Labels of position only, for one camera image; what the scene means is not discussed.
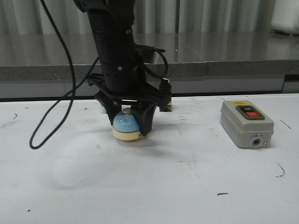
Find grey on off switch box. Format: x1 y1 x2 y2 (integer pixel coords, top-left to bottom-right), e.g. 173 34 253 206
221 100 274 148

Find white appliance on counter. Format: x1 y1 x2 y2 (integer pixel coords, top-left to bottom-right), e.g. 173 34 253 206
271 0 299 35

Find black cable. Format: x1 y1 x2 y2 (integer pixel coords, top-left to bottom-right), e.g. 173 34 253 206
29 0 101 150

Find black selector switch module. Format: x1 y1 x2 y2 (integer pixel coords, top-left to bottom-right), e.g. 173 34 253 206
159 78 172 112

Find green pushbutton switch module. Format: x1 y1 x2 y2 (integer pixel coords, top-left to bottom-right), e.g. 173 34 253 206
97 99 105 109

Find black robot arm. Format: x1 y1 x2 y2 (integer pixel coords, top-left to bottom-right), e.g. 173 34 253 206
74 0 169 136

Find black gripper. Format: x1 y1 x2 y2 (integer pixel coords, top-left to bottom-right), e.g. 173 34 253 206
87 73 168 136

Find grey stone counter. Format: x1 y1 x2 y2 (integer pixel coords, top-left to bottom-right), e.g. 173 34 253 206
0 32 299 100

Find blue cream call bell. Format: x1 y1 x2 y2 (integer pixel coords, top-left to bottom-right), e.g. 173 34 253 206
112 107 144 141

